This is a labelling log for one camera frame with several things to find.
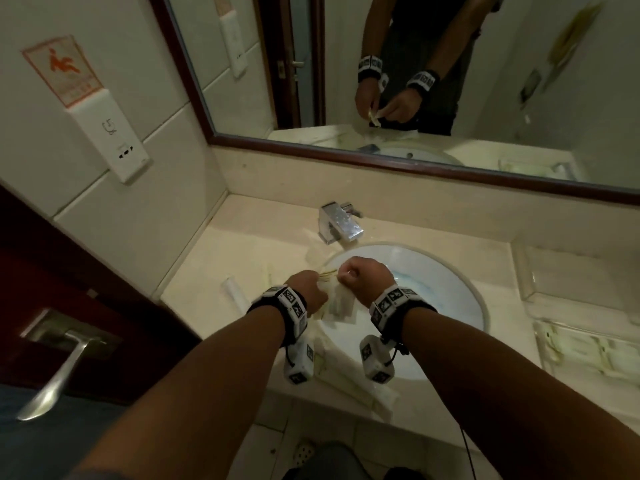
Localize orange warning sticker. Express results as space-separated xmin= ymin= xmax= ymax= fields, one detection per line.
xmin=22 ymin=35 xmax=103 ymax=109

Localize silver door handle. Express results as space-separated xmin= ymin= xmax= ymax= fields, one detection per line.
xmin=17 ymin=308 xmax=123 ymax=421

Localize bundle of striped toiletry sachets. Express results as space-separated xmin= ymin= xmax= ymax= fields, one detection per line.
xmin=542 ymin=324 xmax=640 ymax=381

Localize person's left forearm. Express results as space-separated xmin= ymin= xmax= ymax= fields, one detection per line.
xmin=75 ymin=307 xmax=286 ymax=480

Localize black camera cable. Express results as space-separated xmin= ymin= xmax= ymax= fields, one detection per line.
xmin=459 ymin=429 xmax=476 ymax=480

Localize wooden framed mirror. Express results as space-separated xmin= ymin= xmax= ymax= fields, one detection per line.
xmin=147 ymin=0 xmax=640 ymax=205

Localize white sink basin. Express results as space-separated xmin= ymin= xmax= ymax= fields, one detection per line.
xmin=319 ymin=242 xmax=489 ymax=383

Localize person's right forearm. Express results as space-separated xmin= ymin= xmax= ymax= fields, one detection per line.
xmin=399 ymin=307 xmax=640 ymax=480

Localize white wall socket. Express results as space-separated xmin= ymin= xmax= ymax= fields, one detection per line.
xmin=67 ymin=89 xmax=151 ymax=185

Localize chrome faucet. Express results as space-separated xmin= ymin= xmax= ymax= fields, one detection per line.
xmin=318 ymin=201 xmax=365 ymax=245

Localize person's right hand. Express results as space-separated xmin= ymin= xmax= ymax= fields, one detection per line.
xmin=337 ymin=257 xmax=399 ymax=309

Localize long cream toothbrush packet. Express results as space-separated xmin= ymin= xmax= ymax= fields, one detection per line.
xmin=319 ymin=354 xmax=381 ymax=411

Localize dark trousers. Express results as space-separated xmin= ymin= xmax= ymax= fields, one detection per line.
xmin=282 ymin=442 xmax=426 ymax=480

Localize white perforated slipper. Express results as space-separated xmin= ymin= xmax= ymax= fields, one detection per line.
xmin=292 ymin=441 xmax=317 ymax=468

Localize dark wooden door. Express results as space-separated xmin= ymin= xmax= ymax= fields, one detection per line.
xmin=0 ymin=184 xmax=203 ymax=480

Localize person's left hand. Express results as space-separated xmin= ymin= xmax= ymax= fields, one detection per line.
xmin=283 ymin=270 xmax=329 ymax=318

